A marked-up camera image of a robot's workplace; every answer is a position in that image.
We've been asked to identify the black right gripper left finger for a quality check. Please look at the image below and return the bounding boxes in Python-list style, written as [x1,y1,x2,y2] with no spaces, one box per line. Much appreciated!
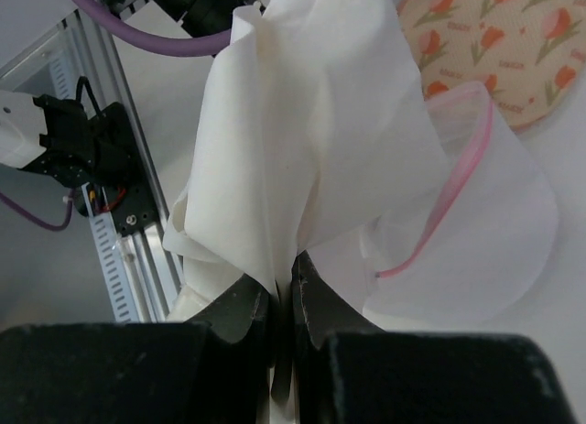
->
[1,277,272,423]

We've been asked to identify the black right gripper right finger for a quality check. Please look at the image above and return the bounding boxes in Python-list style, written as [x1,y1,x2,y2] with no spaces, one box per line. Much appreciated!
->
[291,254,576,423]

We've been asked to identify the floral orange bra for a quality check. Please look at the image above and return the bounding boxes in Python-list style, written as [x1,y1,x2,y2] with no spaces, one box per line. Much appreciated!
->
[397,0,585,131]

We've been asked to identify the aluminium front rail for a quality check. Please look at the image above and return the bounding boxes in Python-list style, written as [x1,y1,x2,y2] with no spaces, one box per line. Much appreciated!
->
[1,13,181,328]

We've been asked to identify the white bra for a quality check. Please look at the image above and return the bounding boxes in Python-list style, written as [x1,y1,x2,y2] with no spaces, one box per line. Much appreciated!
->
[162,0,452,324]

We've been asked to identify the slotted grey cable duct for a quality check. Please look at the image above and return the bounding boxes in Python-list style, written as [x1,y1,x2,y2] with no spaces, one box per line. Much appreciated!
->
[89,211,138,323]

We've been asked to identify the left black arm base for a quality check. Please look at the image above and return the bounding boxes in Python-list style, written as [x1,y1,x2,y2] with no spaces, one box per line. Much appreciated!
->
[89,102,159,236]

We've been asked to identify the white mesh laundry bag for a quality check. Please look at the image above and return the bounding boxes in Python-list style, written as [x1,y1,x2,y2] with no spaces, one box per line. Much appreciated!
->
[361,82,559,329]

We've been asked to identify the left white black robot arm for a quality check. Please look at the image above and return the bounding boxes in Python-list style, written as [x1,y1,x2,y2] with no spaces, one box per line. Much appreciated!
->
[1,0,255,189]

